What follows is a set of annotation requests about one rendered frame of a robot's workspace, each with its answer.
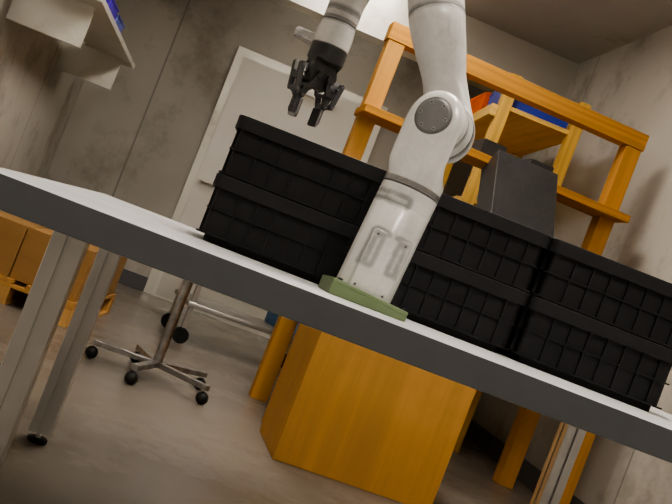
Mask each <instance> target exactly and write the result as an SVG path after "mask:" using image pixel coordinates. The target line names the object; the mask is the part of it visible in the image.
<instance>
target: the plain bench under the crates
mask: <svg viewBox="0 0 672 504"><path fill-rule="evenodd" d="M0 210H1V211H3V212H6V213H9V214H11V215H14V216H17V217H19V218H22V219H25V220H27V221H30V222H33V223H35V224H38V225H40V226H43V227H46V228H48V229H51V230H54V231H53V233H52V236H51V238H50V241H49V243H48V246H47V249H46V251H45V254H44V256H43V259H42V261H41V264H40V266H39V269H38V271H37V274H36V276H35V279H34V282H33V284H32V287H31V289H30V292H29V294H28V297H27V299H26V302H25V304H24V307H23V309H22V312H21V315H20V317H19V320H18V322H17V325H16V327H15V330H14V332H13V335H12V337H11V340H10V342H9V345H8V348H7V350H6V353H5V355H4V358H3V360H2V363H1V365H0V471H1V468H2V465H3V463H4V460H5V458H6V455H7V453H8V450H9V448H10V445H11V443H12V440H13V437H14V435H15V432H16V430H17V427H18V425H19V422H20V420H21V417H22V415H23V412H24V409H25V407H26V404H27V402H28V399H29V397H30V394H31V392H32V389H33V387H34V384H35V381H36V379H37V376H38V374H39V371H40V369H41V366H42V364H43V361H44V359H45V356H46V353H47V351H48V348H49V346H50V343H51V341H52V338H53V336H54V333H55V331H56V328H57V326H58V323H59V320H60V318H61V315H62V313H63V310H64V308H65V305H66V303H67V300H68V298H69V295H70V292H71V290H72V287H73V285H74V282H75V280H76V277H77V275H78V272H79V270H80V267H81V264H82V262H83V259H84V257H85V254H86V252H87V249H88V247H89V244H91V245H94V246H96V247H99V250H98V252H97V255H96V258H95V260H94V263H93V265H92V268H91V270H90V273H89V275H88V278H87V280H86V283H85V286H84V288H83V291H82V293H81V296H80V298H79V301H78V303H77V306H76V308H75V311H74V314H73V316H72V319H71V321H70V324H69V326H68V329H67V331H66V334H65V336H64V339H63V342H62V344H61V347H60V349H59V352H58V354H57V357H56V359H55V362H54V364H53V367H52V370H51V372H50V375H49V377H48V380H47V382H46V385H45V387H44V390H43V393H42V395H41V398H40V400H39V403H38V405H37V408H36V410H35V413H34V415H33V418H32V421H31V423H30V426H29V428H28V430H29V431H32V432H35V433H37V434H33V433H30V434H28V435H27V440H28V441H30V442H32V443H34V444H38V445H46V444H47V441H48V440H47V439H46V438H45V437H43V436H41V435H44V436H47V437H50V435H51V434H52V432H53V430H54V427H55V425H56V422H57V420H58V417H59V414H60V412H61V409H62V407H63V404H64V402H65V399H66V397H67V394H68V391H69V389H70V386H71V384H72V381H73V379H74V376H75V374H76V371H77V369H78V366H79V363H80V361H81V358H82V356H83V353H84V351H85V348H86V346H87V343H88V340H89V338H90V335H91V333H92V330H93V328H94V325H95V323H96V320H97V318H98V315H99V312H100V310H101V307H102V305H103V302H104V300H105V297H106V295H107V292H108V290H109V287H110V284H111V282H112V279H113V277H114V274H115V272H116V269H117V267H118V264H119V261H120V259H121V256H123V257H125V258H128V259H131V260H133V261H136V262H139V263H141V264H144V265H147V266H149V267H152V268H155V269H157V270H160V271H163V272H165V273H168V274H171V275H173V276H176V277H178V278H181V279H184V280H186V281H189V282H192V283H194V284H197V285H200V286H202V287H205V288H208V289H210V290H213V291H216V292H218V293H221V294H224V295H226V296H229V297H232V298H234V299H237V300H240V301H242V302H245V303H247V304H250V305H253V306H255V307H258V308H261V309H263V310H266V311H269V312H271V313H274V314H277V315H279V316H282V317H285V318H287V319H290V320H293V321H295V322H298V323H301V324H303V325H306V326H309V327H311V328H314V329H316V330H319V331H322V332H324V333H327V334H330V335H332V336H335V337H338V338H340V339H343V340H346V341H348V342H351V343H354V344H356V345H359V346H362V347H364V348H367V349H370V350H372V351H375V352H378V353H380V354H383V355H385V356H388V357H391V358H393V359H396V360H399V361H401V362H404V363H407V364H409V365H412V366H415V367H417V368H420V369H423V370H425V371H428V372H431V373H433V374H436V375H439V376H441V377H444V378H447V379H449V380H452V381H454V382H457V383H460V384H462V385H465V386H468V387H470V388H473V389H476V390H478V391H481V392H484V393H486V394H489V395H492V396H494V397H497V398H500V399H502V400H505V401H508V402H510V403H513V404H516V405H518V406H521V407H523V408H526V409H529V410H531V411H534V412H537V413H539V414H542V415H545V416H547V417H550V418H553V419H555V420H558V421H561V423H560V425H559V428H558V431H557V433H556V436H555V438H554V441H553V444H552V446H551V449H550V451H549V454H548V457H547V459H546V462H545V465H544V467H543V470H542V472H541V475H540V478H539V480H538V483H537V486H536V488H535V491H534V493H533V496H532V499H531V501H530V504H559V502H560V500H561V497H562V494H563V492H564V489H565V487H566V484H567V481H568V479H569V476H570V473H571V471H572V468H573V466H574V463H575V460H576V458H577V455H578V452H579V450H580V447H581V445H582V442H583V439H584V437H585V434H586V431H587V432H590V433H592V434H595V435H598V436H600V437H603V438H606V439H608V440H611V441H614V442H616V443H619V444H622V445H624V446H627V447H630V448H632V449H635V450H638V451H640V452H643V453H646V454H648V455H651V456H654V457H656V458H659V459H661V460H664V461H667V462H669V463H672V415H671V414H669V413H666V412H664V411H662V410H659V409H657V408H654V407H652V406H651V408H650V410H649V412H647V411H644V410H641V409H639V408H636V407H634V406H631V405H629V404H626V403H623V402H621V401H618V400H616V399H613V398H610V397H608V396H605V395H603V394H600V393H598V392H595V391H592V390H590V389H587V388H585V387H582V386H579V385H577V384H574V383H572V382H569V381H566V380H564V379H561V378H559V377H556V376H554V375H551V374H548V373H546V372H543V371H541V370H538V369H535V368H533V367H530V366H528V365H525V364H523V363H520V362H517V361H515V360H513V359H511V358H509V357H507V356H505V355H502V354H500V353H498V352H496V353H494V352H491V351H489V350H486V349H484V348H481V347H479V346H476V345H473V344H471V343H468V342H466V341H463V340H460V339H458V338H455V337H453V336H450V335H448V334H445V333H442V332H440V331H437V330H435V329H432V328H429V327H427V326H424V325H422V324H419V323H416V322H414V321H411V320H409V319H406V320H405V322H403V321H400V320H397V319H395V318H392V317H390V316H387V315H384V314H382V313H379V312H377V311H374V310H371V309H369V308H366V307H363V306H361V305H358V304H356V303H353V302H350V301H348V300H345V299H343V298H340V297H337V296H335V295H332V294H330V293H328V292H326V291H324V290H322V289H321V288H319V287H318V284H316V283H313V282H310V281H308V280H305V279H303V278H300V277H298V276H295V275H292V274H290V273H287V272H285V271H282V270H279V269H277V268H274V267H272V266H269V265H266V264H264V263H261V262H259V261H256V260H254V259H251V258H248V257H246V256H243V255H241V254H238V253H235V252H233V251H230V250H228V249H225V248H223V247H220V246H217V245H215V244H212V243H210V242H207V241H204V240H202V239H203V237H204V234H205V233H202V232H200V231H198V230H196V229H195V228H192V227H190V226H187V225H184V224H182V223H179V222H177V221H174V220H171V219H169V218H166V217H164V216H161V215H158V214H156V213H153V212H151V211H148V210H145V209H143V208H140V207H138V206H135V205H133V204H130V203H127V202H125V201H122V200H120V199H117V198H114V197H112V196H109V195H107V194H103V193H99V192H95V191H92V190H88V189H84V188H80V187H76V186H72V185H68V184H64V183H60V182H56V181H52V180H48V179H44V178H40V177H36V176H32V175H28V174H25V173H21V172H17V171H13V170H9V169H5V168H1V167H0Z"/></svg>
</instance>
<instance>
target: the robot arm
mask: <svg viewBox="0 0 672 504"><path fill-rule="evenodd" d="M369 1H370V0H330V1H329V3H328V6H327V8H326V11H325V14H324V16H323V19H322V21H321V23H320V24H319V26H318V28H317V31H316V33H315V32H312V31H309V30H307V29H305V28H303V27H300V26H298V27H296V28H295V31H294V33H293V35H294V36H295V37H296V38H298V39H299V40H301V41H302V42H304V43H306V44H307V45H309V46H310V49H309V51H308V54H307V57H308V60H307V61H306V62H305V61H304V60H298V59H294V60H293V63H292V67H291V72H290V76H289V80H288V85H287V88H288V89H290V90H291V92H292V95H293V96H292V98H291V101H290V104H289V106H288V115H290V116H294V117H296V116H297V114H298V112H299V109H300V107H301V104H302V102H303V99H302V97H304V96H305V95H306V93H307V92H308V91H309V90H311V89H313V90H314V96H315V108H313V110H312V112H311V115H310V117H309V120H308V123H307V125H308V126H310V127H314V128H315V127H317V125H318V124H319V122H320V120H321V117H322V115H323V112H324V111H325V110H330V111H332V110H333V109H334V107H335V105H336V104H337V102H338V100H339V98H340V96H341V95H342V93H343V91H344V89H345V86H344V85H340V84H339V83H338V82H337V81H336V80H337V73H338V72H339V71H340V70H341V69H342V68H343V65H344V63H345V60H346V58H347V55H348V52H349V50H350V47H351V45H352V42H353V38H354V34H355V31H356V28H357V26H358V23H359V21H360V18H361V16H362V13H363V11H364V9H365V8H366V6H367V4H368V3H369ZM408 19H409V29H410V35H411V39H412V44H413V48H414V52H415V56H416V59H417V62H418V66H419V70H420V73H421V78H422V84H423V96H421V97H420V98H419V99H418V100H417V101H416V102H415V103H414V104H413V106H412V107H411V109H410V110H409V112H408V114H407V116H406V118H405V120H404V122H403V124H402V127H401V129H400V131H399V134H398V136H397V138H396V141H395V143H394V145H393V148H392V150H391V153H390V155H389V159H388V168H387V172H386V174H385V176H384V178H383V181H382V183H381V185H380V187H379V189H378V191H377V193H376V196H375V197H374V200H373V202H372V204H371V206H370V208H369V210H368V212H367V214H366V216H365V218H364V220H363V222H362V225H361V227H360V229H359V231H358V233H357V235H356V237H355V239H354V241H353V243H352V245H351V248H350V250H349V252H348V254H347V256H346V258H345V260H344V262H343V265H342V267H341V269H340V271H339V273H338V275H337V277H336V278H337V279H338V277H340V278H342V279H343V281H344V282H346V283H348V284H350V285H352V286H354V287H356V288H358V289H360V290H362V291H364V292H366V293H369V294H371V295H373V296H375V297H377V298H379V299H381V300H383V301H385V302H387V303H389V304H390V303H391V301H392V299H393V297H394V295H395V293H396V290H397V288H398V286H399V284H400V282H401V280H402V278H403V275H404V273H405V271H406V269H407V267H408V265H409V263H410V261H411V258H412V256H413V254H414V252H415V250H416V248H417V246H418V244H419V242H420V239H421V237H422V235H423V233H424V231H425V229H426V227H427V225H428V222H429V221H430V218H431V216H432V214H433V212H434V210H435V208H436V206H437V204H438V202H439V199H440V197H441V195H442V193H443V176H444V170H445V167H446V164H447V163H454V162H457V161H459V160H460V159H462V158H463V157H464V156H465V155H466V154H467V153H468V152H469V150H470V149H471V147H472V144H473V142H474V138H475V124H474V119H473V114H472V109H471V104H470V97H469V91H468V85H467V75H466V14H465V0H408ZM303 73H304V75H303ZM295 78H296V80H295ZM294 81H295V84H294ZM321 92H322V93H323V92H324V94H322V93H321ZM321 98H322V103H321ZM330 101H331V102H330ZM329 103H330V104H329Z"/></svg>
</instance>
